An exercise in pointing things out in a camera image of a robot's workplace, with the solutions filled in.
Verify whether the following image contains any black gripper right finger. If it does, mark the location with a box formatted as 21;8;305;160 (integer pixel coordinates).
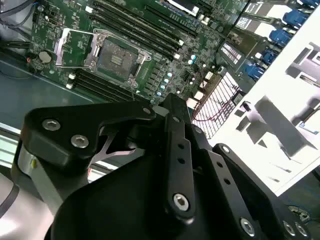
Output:
175;94;313;240

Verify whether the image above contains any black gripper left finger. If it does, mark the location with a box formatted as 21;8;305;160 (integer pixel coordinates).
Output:
21;93;197;223

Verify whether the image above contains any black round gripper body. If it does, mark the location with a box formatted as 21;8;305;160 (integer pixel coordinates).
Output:
44;121;242;240

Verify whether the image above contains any metal socket cover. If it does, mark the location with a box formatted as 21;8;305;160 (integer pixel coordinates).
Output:
53;27;107;71

